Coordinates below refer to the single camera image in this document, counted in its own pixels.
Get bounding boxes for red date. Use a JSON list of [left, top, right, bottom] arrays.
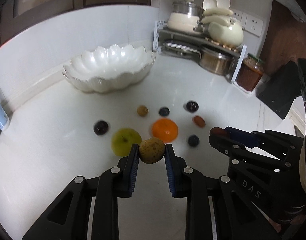
[[209, 127, 227, 135], [193, 115, 206, 128]]

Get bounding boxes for glass jar brown sauce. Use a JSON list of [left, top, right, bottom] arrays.
[[236, 53, 264, 92]]

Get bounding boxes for small brown longan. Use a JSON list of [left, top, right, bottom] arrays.
[[137, 105, 149, 117]]

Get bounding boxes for white wall power sockets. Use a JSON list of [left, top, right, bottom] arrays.
[[232, 9, 263, 37]]

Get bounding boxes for green apple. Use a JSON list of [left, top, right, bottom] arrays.
[[111, 128, 142, 157]]

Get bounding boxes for cream ceramic kettle pot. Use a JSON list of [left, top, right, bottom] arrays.
[[201, 7, 244, 48]]

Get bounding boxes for stainless steel pot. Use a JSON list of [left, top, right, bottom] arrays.
[[199, 47, 234, 76]]

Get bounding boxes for blueberry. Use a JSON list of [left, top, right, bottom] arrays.
[[158, 107, 170, 117], [188, 135, 200, 147]]

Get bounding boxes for white grey kitchen rack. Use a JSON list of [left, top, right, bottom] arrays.
[[153, 21, 247, 83]]

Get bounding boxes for red date front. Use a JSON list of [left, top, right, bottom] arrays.
[[209, 127, 227, 135]]

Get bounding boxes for dark plum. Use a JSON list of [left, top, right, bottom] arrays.
[[186, 101, 199, 113], [93, 120, 109, 135]]

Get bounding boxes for white blue pump bottle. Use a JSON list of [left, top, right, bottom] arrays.
[[0, 104, 10, 131]]

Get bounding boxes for orange tangerine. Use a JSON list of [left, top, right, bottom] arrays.
[[151, 118, 178, 143]]

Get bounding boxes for dark wooden cutting board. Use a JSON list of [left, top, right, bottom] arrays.
[[260, 0, 306, 76]]

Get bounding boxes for white scalloped ceramic bowl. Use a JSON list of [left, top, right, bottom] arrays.
[[63, 44, 155, 93]]

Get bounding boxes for black knife block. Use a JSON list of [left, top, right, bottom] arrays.
[[256, 61, 301, 119]]

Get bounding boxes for brown kiwi fruit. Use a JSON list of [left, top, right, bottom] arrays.
[[139, 137, 165, 164]]

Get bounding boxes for cream pot with glass lid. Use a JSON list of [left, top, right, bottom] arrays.
[[167, 0, 204, 36]]

